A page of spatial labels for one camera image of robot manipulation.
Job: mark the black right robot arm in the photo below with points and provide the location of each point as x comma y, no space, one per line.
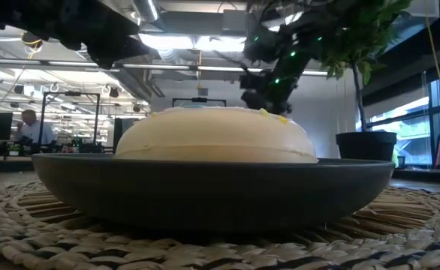
299,63

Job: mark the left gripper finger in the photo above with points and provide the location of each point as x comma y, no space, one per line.
118,52

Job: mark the long ceiling light strip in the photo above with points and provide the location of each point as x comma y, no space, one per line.
156,66

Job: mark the black aluminium table frame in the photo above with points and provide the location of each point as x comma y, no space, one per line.
430,175

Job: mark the silver ceiling duct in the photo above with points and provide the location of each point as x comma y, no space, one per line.
146,9

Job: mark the tall black rig frame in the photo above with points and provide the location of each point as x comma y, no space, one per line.
70,93

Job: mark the green plant in black pot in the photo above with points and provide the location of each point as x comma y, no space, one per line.
366,146

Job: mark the dark round plate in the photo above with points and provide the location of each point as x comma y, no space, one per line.
212,195

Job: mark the person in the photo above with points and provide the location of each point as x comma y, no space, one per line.
36,131

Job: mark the round woven placemat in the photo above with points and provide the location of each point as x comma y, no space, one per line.
220,251

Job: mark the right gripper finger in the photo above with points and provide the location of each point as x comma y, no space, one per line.
280,108
254,101

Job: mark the low black rig frame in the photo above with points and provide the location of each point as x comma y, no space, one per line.
199,99

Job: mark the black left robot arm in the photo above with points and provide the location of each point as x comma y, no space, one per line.
17,15

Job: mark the large white iced donut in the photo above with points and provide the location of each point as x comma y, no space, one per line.
216,138

